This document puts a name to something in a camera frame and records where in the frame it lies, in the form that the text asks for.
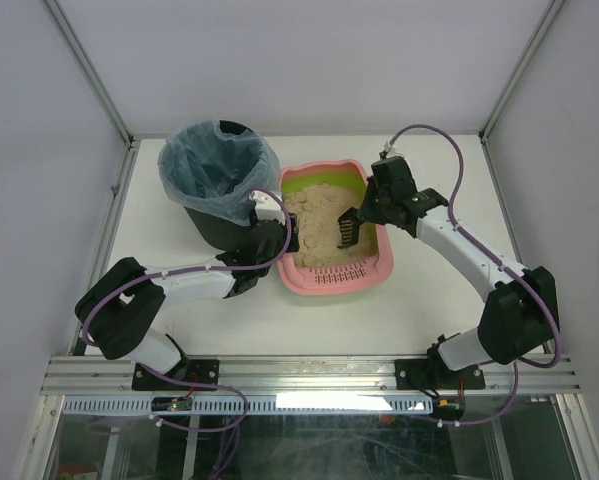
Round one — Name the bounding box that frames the black trash bin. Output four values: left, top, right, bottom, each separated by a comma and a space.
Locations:
185, 120, 280, 250

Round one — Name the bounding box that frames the right aluminium frame post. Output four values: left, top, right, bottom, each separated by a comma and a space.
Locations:
479, 0, 569, 143

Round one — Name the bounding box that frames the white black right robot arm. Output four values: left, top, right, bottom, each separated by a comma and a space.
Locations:
350, 156, 559, 390

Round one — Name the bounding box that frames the white slotted cable duct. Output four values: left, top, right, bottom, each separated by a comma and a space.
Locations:
63, 392, 433, 416

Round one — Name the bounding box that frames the left aluminium frame post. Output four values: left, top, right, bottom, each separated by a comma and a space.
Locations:
40, 0, 134, 149

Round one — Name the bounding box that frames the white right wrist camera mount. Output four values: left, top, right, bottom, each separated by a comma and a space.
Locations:
379, 141, 400, 159

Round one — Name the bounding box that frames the black slotted litter scoop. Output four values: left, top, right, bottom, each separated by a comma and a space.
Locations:
337, 207, 363, 249

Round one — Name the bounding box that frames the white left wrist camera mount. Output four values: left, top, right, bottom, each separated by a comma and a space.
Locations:
249, 190, 286, 225

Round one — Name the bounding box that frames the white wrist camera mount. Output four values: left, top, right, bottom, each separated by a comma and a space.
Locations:
249, 190, 286, 225
379, 141, 400, 159

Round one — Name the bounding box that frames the pink green litter box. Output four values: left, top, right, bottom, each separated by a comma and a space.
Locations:
278, 159, 394, 296

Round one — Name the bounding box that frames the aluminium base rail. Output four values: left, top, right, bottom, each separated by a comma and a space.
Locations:
41, 355, 581, 397

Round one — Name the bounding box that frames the beige cat litter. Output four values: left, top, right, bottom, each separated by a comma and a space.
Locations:
284, 183, 377, 268

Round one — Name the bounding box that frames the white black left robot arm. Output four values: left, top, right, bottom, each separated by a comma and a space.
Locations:
74, 214, 299, 391

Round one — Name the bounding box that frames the aluminium frame post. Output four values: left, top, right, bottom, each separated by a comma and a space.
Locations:
40, 0, 134, 149
479, 0, 569, 143

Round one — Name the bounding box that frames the blue plastic bin liner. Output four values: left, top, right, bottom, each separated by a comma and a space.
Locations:
157, 120, 281, 226

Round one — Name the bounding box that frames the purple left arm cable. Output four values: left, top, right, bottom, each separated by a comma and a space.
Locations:
82, 188, 295, 386

